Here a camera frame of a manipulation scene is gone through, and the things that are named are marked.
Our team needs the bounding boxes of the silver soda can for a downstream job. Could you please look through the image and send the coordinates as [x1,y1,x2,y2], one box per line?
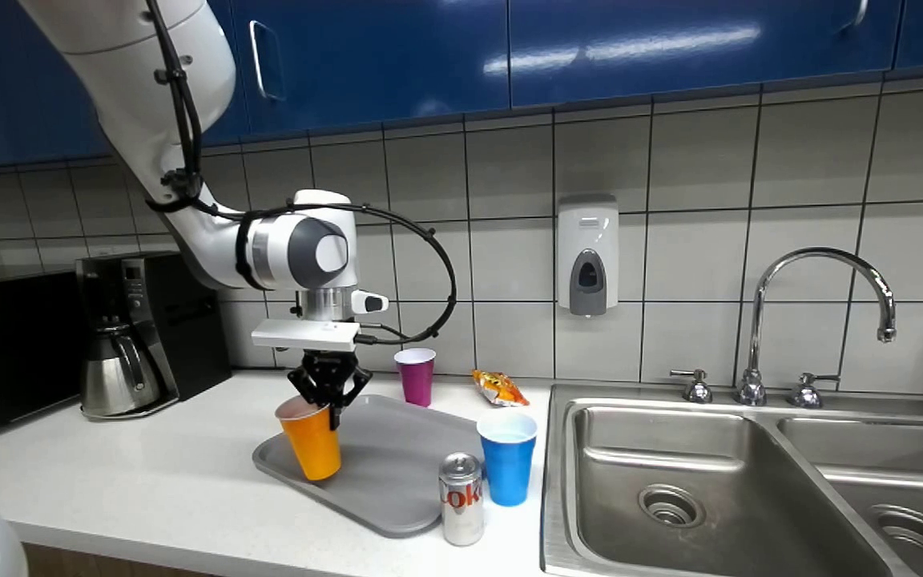
[435,448,489,552]

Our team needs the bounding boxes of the black steel coffee maker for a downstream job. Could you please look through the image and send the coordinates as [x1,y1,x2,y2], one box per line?
[73,250,233,423]

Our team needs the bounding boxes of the white gripper mounting plate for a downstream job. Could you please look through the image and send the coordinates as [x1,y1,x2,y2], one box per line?
[249,313,367,356]

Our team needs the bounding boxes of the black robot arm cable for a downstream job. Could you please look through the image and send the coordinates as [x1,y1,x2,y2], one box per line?
[140,0,463,349]

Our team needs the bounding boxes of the white wall soap dispenser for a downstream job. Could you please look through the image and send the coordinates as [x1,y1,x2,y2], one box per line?
[555,203,621,318]

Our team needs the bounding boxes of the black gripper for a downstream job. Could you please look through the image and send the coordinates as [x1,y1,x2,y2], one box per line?
[285,347,374,431]

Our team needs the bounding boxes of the stainless steel double sink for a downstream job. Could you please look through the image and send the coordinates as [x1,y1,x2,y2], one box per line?
[540,381,923,577]

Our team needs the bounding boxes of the silver wall cabinet handle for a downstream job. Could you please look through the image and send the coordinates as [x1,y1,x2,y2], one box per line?
[248,17,285,104]

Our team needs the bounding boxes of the orange snack packet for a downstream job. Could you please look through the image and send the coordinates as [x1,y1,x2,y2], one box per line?
[468,367,534,409]

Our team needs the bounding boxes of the blue wall cabinets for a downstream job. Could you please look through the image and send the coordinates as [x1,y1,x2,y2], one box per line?
[0,0,923,170]

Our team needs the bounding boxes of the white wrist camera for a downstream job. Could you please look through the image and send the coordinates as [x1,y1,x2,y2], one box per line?
[351,286,391,320]

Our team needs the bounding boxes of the magenta plastic cup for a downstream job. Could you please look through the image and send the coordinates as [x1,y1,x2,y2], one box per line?
[391,347,438,409]

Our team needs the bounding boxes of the black microwave oven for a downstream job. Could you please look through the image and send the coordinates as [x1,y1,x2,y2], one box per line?
[0,269,89,442]

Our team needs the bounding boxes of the chrome faucet handle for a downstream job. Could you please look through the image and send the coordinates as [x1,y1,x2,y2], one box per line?
[668,366,718,407]
[788,367,844,409]

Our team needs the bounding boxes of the blue plastic cup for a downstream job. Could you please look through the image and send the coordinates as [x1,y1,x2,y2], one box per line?
[475,412,542,510]

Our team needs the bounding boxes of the chrome gooseneck faucet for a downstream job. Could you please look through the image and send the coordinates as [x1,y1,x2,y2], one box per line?
[733,242,900,409]

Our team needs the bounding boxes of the orange plastic cup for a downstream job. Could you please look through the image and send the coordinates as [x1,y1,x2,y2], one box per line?
[274,393,348,487]

